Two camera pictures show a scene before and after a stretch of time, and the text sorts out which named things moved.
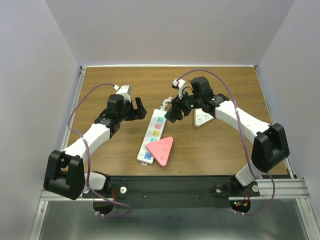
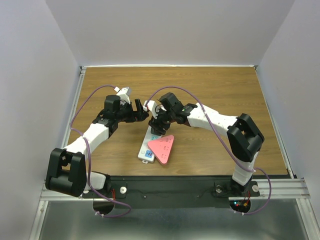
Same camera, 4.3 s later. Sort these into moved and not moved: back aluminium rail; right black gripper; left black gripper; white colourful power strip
Moved: right black gripper
Not moved: left black gripper; back aluminium rail; white colourful power strip
